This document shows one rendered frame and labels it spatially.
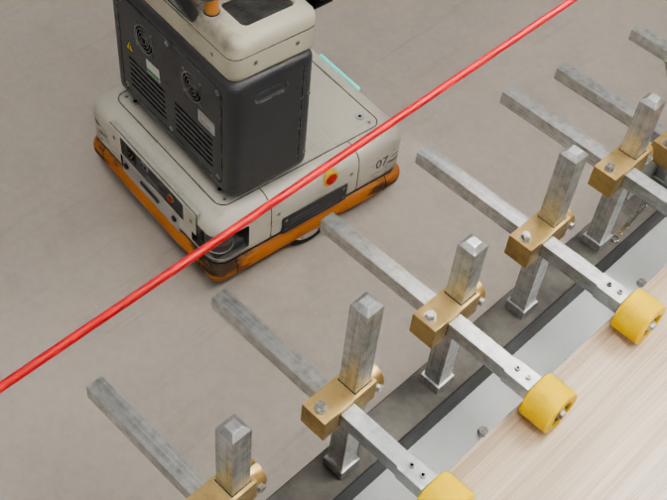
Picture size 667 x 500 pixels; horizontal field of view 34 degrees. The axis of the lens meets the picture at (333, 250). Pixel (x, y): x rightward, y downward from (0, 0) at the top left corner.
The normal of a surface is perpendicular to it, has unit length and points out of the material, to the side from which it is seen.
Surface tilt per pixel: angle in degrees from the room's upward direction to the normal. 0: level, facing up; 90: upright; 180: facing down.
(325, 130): 0
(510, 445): 0
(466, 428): 0
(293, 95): 90
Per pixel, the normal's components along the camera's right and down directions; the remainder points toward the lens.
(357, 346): -0.70, 0.51
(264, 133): 0.63, 0.63
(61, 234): 0.07, -0.63
